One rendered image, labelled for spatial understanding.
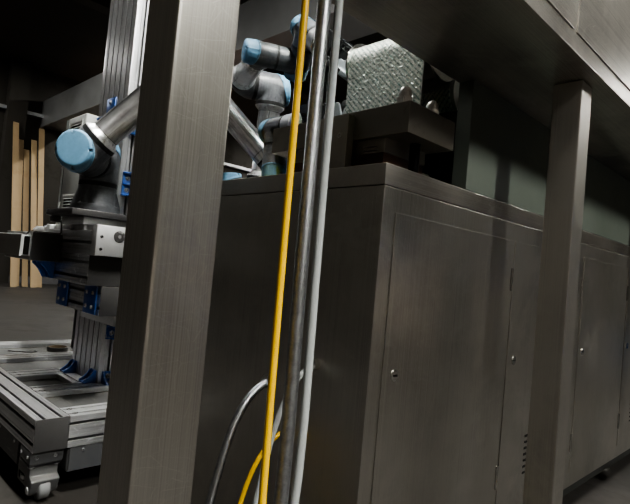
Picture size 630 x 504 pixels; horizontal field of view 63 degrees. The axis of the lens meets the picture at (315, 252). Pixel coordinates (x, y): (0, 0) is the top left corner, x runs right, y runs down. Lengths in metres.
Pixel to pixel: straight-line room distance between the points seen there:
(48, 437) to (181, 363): 1.22
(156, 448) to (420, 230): 0.68
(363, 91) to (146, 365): 1.06
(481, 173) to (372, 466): 0.66
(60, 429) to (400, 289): 1.08
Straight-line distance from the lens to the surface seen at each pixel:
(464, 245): 1.14
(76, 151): 1.64
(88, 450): 1.72
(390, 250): 0.93
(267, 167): 1.54
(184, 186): 0.44
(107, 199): 1.75
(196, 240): 0.45
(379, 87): 1.34
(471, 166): 1.17
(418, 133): 1.02
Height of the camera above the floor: 0.70
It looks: 2 degrees up
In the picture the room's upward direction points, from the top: 5 degrees clockwise
